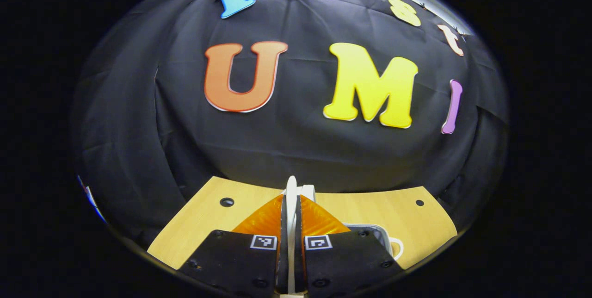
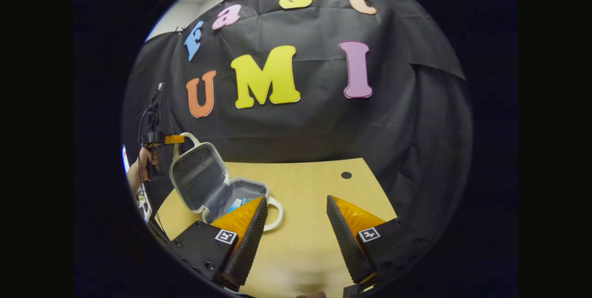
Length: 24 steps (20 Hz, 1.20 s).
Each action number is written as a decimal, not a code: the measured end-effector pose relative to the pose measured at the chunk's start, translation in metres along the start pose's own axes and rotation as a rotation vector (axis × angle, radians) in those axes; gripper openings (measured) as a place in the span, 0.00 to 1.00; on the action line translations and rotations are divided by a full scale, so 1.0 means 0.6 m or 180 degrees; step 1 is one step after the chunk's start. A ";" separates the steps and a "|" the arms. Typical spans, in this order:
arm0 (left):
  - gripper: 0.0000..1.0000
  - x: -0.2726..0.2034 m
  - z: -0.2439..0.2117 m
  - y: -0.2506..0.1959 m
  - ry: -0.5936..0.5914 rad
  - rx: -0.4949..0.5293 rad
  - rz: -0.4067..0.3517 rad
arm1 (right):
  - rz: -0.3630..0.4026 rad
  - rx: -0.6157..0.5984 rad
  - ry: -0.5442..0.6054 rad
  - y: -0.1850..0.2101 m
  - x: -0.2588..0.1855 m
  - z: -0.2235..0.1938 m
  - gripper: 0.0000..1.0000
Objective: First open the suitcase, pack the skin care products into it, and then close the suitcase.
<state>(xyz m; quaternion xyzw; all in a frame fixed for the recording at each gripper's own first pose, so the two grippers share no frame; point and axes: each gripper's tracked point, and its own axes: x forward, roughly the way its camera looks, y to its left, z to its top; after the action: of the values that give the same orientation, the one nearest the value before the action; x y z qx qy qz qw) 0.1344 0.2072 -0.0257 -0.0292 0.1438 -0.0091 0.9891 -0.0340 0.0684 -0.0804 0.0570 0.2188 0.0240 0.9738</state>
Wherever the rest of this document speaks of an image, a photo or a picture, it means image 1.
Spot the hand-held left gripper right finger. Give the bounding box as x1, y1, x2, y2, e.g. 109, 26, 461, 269
295, 194, 405, 298

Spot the white grey suitcase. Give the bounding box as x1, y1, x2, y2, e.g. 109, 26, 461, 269
282, 175, 404, 295

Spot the black backdrop cloth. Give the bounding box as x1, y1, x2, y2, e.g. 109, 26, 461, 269
72, 0, 509, 248

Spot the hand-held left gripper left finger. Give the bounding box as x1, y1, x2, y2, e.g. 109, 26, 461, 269
178, 194, 289, 298

